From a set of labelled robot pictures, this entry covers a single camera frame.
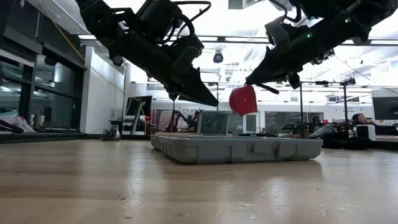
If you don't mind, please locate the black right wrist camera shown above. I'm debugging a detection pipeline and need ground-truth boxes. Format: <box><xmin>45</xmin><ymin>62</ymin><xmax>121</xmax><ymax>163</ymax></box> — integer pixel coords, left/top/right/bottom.
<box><xmin>264</xmin><ymin>19</ymin><xmax>292</xmax><ymax>54</ymax></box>

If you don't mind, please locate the white easel stand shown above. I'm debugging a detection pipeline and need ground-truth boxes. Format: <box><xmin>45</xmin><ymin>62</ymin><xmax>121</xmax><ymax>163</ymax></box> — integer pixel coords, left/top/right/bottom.
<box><xmin>122</xmin><ymin>101</ymin><xmax>147</xmax><ymax>136</ymax></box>

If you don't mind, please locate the white crumpled bag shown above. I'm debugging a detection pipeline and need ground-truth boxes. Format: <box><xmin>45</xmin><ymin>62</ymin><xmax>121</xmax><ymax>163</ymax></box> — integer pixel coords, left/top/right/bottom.
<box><xmin>0</xmin><ymin>107</ymin><xmax>35</xmax><ymax>134</ymax></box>

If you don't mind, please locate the black aluminium table frame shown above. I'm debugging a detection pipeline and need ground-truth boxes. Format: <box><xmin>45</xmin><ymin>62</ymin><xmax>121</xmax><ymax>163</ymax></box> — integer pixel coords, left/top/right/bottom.
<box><xmin>0</xmin><ymin>131</ymin><xmax>398</xmax><ymax>151</ymax></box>

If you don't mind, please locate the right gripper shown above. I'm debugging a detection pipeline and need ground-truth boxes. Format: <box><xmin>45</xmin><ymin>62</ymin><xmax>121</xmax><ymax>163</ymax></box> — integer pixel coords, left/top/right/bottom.
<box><xmin>244</xmin><ymin>17</ymin><xmax>338</xmax><ymax>95</ymax></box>

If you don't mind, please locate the white box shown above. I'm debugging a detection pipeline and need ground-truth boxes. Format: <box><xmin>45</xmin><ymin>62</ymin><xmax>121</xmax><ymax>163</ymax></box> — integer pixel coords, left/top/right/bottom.
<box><xmin>356</xmin><ymin>124</ymin><xmax>377</xmax><ymax>141</ymax></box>

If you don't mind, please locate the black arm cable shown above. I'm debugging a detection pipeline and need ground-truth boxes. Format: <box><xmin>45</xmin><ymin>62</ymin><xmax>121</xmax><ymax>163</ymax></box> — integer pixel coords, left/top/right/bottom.
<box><xmin>269</xmin><ymin>0</ymin><xmax>303</xmax><ymax>24</ymax></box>
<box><xmin>155</xmin><ymin>0</ymin><xmax>213</xmax><ymax>46</ymax></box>

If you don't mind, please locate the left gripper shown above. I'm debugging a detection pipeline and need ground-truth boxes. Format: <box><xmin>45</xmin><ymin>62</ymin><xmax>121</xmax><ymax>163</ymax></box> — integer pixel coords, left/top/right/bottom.
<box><xmin>110</xmin><ymin>32</ymin><xmax>220</xmax><ymax>108</ymax></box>

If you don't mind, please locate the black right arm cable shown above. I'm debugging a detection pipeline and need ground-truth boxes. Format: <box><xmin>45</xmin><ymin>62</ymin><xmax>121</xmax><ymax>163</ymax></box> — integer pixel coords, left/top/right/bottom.
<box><xmin>269</xmin><ymin>0</ymin><xmax>303</xmax><ymax>24</ymax></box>

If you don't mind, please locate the grey plastic tool case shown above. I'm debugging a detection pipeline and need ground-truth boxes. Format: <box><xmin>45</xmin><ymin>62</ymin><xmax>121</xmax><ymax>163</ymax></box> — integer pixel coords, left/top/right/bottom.
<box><xmin>149</xmin><ymin>133</ymin><xmax>324</xmax><ymax>166</ymax></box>

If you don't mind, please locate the grey framed mesh panel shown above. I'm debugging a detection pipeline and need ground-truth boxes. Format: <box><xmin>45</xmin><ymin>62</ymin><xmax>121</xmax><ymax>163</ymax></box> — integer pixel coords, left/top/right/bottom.
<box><xmin>197</xmin><ymin>111</ymin><xmax>230</xmax><ymax>136</ymax></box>

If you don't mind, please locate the black camera pole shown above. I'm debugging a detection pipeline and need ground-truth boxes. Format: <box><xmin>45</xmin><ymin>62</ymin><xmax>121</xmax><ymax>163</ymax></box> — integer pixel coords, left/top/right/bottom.
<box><xmin>299</xmin><ymin>77</ymin><xmax>358</xmax><ymax>125</ymax></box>

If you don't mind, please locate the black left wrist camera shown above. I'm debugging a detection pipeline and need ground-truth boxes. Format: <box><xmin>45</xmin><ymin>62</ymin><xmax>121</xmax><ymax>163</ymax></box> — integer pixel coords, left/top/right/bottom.
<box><xmin>170</xmin><ymin>45</ymin><xmax>202</xmax><ymax>82</ymax></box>

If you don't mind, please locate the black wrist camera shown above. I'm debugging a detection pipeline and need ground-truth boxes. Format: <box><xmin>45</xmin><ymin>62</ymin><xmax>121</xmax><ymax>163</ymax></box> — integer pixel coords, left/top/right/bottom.
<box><xmin>170</xmin><ymin>45</ymin><xmax>202</xmax><ymax>82</ymax></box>
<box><xmin>264</xmin><ymin>19</ymin><xmax>292</xmax><ymax>54</ymax></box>

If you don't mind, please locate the red tape measure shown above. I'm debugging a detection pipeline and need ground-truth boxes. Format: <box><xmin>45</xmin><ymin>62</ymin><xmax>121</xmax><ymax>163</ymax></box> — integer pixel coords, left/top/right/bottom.
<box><xmin>229</xmin><ymin>85</ymin><xmax>259</xmax><ymax>116</ymax></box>

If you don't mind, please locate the black round hanging fixture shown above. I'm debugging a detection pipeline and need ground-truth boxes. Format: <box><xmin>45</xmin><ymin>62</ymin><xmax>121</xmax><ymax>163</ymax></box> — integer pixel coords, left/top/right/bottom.
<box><xmin>212</xmin><ymin>50</ymin><xmax>225</xmax><ymax>64</ymax></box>

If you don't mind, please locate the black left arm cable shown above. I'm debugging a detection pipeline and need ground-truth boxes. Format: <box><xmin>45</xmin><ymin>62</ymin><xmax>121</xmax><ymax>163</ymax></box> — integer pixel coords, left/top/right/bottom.
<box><xmin>155</xmin><ymin>0</ymin><xmax>213</xmax><ymax>46</ymax></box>

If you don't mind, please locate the black work glove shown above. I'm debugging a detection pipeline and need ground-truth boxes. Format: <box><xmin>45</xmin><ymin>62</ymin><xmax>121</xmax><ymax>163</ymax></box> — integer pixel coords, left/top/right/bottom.
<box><xmin>308</xmin><ymin>125</ymin><xmax>338</xmax><ymax>141</ymax></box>

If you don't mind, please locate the black monitor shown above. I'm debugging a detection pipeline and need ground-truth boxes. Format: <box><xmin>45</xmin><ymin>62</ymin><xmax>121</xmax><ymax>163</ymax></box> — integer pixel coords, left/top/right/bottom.
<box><xmin>126</xmin><ymin>95</ymin><xmax>154</xmax><ymax>118</ymax></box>
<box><xmin>371</xmin><ymin>96</ymin><xmax>398</xmax><ymax>121</ymax></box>

